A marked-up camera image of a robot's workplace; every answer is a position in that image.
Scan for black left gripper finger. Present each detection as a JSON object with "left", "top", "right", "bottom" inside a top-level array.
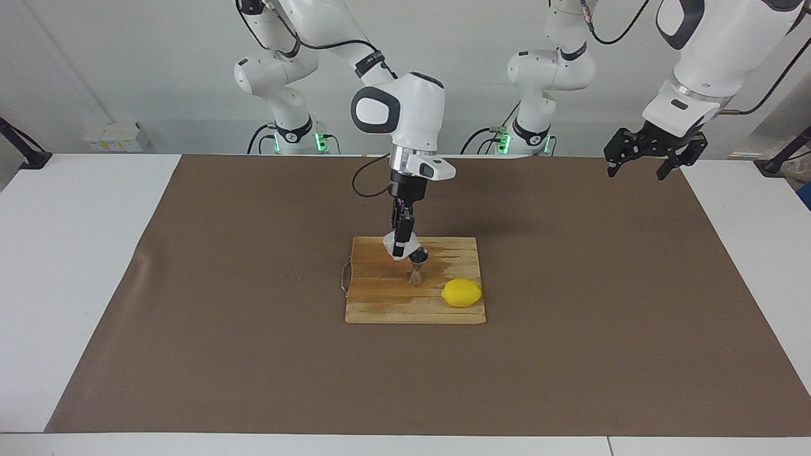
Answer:
[
  {"left": 656, "top": 135, "right": 709, "bottom": 182},
  {"left": 603, "top": 127, "right": 644, "bottom": 179}
]

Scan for clear plastic cup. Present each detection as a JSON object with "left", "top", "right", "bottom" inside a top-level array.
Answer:
[{"left": 381, "top": 231, "right": 423, "bottom": 262}]

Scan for steel double jigger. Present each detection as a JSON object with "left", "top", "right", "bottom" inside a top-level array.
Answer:
[{"left": 407, "top": 248, "right": 431, "bottom": 288}]

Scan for wooden cutting board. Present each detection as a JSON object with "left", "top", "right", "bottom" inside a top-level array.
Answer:
[{"left": 340, "top": 236, "right": 488, "bottom": 326}]

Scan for yellow lemon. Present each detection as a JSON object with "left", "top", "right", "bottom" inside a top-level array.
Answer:
[{"left": 441, "top": 277, "right": 483, "bottom": 309}]

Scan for black clamp stand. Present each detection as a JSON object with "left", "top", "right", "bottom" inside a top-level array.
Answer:
[
  {"left": 0, "top": 117, "right": 53, "bottom": 171},
  {"left": 753, "top": 125, "right": 811, "bottom": 177}
]

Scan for brown table mat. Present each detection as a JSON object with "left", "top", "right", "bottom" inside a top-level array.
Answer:
[{"left": 44, "top": 154, "right": 811, "bottom": 438}]

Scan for small white carton pack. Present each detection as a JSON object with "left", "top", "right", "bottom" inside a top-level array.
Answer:
[{"left": 82, "top": 121, "right": 153, "bottom": 153}]

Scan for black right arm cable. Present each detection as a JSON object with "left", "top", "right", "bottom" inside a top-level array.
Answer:
[{"left": 235, "top": 0, "right": 395, "bottom": 199}]

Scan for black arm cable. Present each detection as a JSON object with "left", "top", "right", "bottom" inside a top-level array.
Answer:
[
  {"left": 235, "top": 0, "right": 395, "bottom": 199},
  {"left": 579, "top": 0, "right": 811, "bottom": 117}
]

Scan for black left base cables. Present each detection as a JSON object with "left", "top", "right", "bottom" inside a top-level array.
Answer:
[{"left": 460, "top": 94, "right": 522, "bottom": 155}]

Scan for black base cables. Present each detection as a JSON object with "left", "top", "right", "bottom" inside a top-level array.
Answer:
[
  {"left": 248, "top": 122, "right": 280, "bottom": 155},
  {"left": 460, "top": 94, "right": 522, "bottom": 155}
]

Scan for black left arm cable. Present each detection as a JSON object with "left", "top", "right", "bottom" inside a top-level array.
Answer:
[{"left": 579, "top": 0, "right": 811, "bottom": 117}]

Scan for black right base cables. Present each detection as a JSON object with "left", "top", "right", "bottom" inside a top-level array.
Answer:
[{"left": 248, "top": 122, "right": 280, "bottom": 155}]

